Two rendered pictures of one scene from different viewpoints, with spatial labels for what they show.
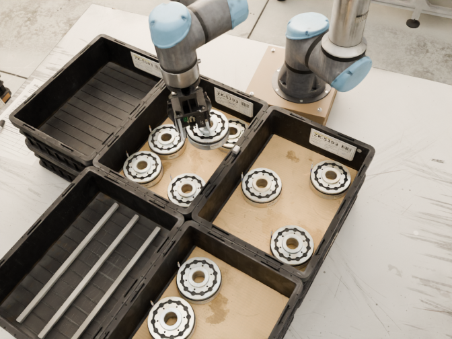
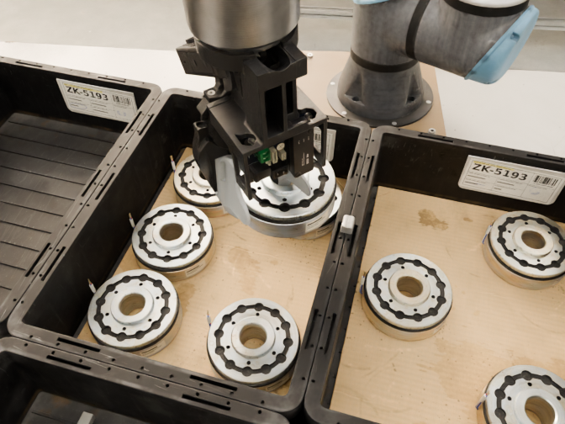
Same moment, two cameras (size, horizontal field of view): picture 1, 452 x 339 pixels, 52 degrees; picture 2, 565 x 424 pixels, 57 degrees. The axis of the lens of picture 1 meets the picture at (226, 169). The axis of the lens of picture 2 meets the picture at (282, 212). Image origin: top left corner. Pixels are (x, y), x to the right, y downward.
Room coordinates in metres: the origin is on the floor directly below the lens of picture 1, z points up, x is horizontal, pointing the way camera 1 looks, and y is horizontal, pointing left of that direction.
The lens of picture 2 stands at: (0.37, 0.16, 1.39)
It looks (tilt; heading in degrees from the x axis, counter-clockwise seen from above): 51 degrees down; 341
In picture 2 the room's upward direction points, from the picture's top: straight up
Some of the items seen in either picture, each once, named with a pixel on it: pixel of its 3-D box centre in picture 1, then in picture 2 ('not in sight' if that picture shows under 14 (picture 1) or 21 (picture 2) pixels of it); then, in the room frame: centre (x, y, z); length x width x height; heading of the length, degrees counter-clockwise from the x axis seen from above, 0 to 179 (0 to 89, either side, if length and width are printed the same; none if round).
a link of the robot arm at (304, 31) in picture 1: (307, 40); (394, 7); (1.03, -0.26, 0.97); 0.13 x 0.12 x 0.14; 33
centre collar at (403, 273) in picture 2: (261, 183); (409, 287); (0.62, -0.09, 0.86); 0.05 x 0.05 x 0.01
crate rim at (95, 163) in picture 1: (183, 134); (217, 216); (0.76, 0.10, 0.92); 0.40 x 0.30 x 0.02; 145
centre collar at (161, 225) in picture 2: (166, 137); (171, 232); (0.79, 0.16, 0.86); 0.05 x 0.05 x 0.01
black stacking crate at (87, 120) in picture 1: (101, 105); (10, 193); (0.93, 0.35, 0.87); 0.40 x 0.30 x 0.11; 145
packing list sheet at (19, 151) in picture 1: (30, 118); not in sight; (1.04, 0.64, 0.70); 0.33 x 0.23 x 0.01; 155
